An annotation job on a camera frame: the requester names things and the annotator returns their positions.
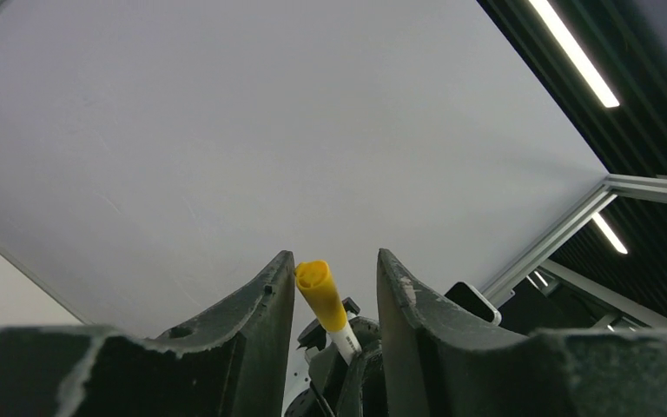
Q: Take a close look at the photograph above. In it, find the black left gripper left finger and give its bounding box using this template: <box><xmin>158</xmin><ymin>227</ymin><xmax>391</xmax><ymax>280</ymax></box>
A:
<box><xmin>0</xmin><ymin>250</ymin><xmax>295</xmax><ymax>416</ymax></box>

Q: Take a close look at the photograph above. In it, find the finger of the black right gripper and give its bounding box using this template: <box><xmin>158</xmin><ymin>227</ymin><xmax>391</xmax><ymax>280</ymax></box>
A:
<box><xmin>336</xmin><ymin>316</ymin><xmax>388</xmax><ymax>416</ymax></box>
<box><xmin>308</xmin><ymin>346</ymin><xmax>363</xmax><ymax>416</ymax></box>

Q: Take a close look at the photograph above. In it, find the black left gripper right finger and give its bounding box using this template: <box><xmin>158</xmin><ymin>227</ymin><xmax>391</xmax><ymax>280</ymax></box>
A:
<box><xmin>377</xmin><ymin>248</ymin><xmax>667</xmax><ymax>416</ymax></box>

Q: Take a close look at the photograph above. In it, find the yellow marker cap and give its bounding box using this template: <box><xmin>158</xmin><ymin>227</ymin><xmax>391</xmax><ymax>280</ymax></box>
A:
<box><xmin>294</xmin><ymin>260</ymin><xmax>347</xmax><ymax>333</ymax></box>

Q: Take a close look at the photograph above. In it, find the white marker pen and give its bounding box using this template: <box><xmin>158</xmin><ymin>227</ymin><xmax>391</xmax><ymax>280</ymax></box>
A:
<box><xmin>328</xmin><ymin>321</ymin><xmax>362</xmax><ymax>365</ymax></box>

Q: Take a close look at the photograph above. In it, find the short ceiling light strip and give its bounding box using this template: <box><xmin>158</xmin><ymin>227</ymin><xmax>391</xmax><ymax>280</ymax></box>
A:
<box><xmin>591</xmin><ymin>213</ymin><xmax>629</xmax><ymax>255</ymax></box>

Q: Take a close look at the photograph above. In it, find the long ceiling light strip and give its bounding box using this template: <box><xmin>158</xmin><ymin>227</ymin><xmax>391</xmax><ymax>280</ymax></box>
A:
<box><xmin>528</xmin><ymin>0</ymin><xmax>620</xmax><ymax>109</ymax></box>

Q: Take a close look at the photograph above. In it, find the aluminium enclosure frame beam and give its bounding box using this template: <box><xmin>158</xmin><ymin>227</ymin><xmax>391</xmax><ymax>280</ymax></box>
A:
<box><xmin>481</xmin><ymin>174</ymin><xmax>667</xmax><ymax>305</ymax></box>

